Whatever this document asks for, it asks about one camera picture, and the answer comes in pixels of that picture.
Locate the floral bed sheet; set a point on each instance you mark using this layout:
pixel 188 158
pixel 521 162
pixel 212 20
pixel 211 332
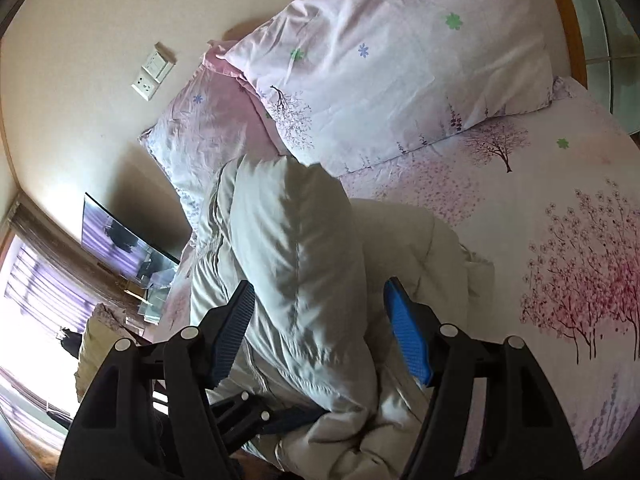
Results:
pixel 550 185

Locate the white wall socket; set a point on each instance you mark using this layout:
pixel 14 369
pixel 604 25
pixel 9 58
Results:
pixel 145 86

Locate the white wall switch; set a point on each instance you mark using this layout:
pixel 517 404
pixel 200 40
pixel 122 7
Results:
pixel 157 62

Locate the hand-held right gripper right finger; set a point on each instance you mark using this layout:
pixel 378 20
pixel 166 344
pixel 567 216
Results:
pixel 407 335

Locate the black television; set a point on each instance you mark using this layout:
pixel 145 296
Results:
pixel 115 235

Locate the beige cushion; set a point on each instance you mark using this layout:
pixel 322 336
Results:
pixel 97 350

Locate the pink floral pillow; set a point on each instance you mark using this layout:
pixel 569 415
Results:
pixel 400 60
pixel 210 120

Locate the wooden glass cabinet door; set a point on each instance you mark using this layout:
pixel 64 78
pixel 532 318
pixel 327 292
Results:
pixel 615 35

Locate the white puffer jacket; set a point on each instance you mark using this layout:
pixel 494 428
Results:
pixel 300 260

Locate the purple curtain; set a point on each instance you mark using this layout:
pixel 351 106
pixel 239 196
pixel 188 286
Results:
pixel 45 290

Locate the glass table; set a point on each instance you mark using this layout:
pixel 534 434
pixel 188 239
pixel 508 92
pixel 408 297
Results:
pixel 150 295

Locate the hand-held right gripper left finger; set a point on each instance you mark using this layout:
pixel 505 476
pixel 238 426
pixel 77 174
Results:
pixel 230 335

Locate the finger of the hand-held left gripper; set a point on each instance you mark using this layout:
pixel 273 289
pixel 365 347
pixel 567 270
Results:
pixel 250 410

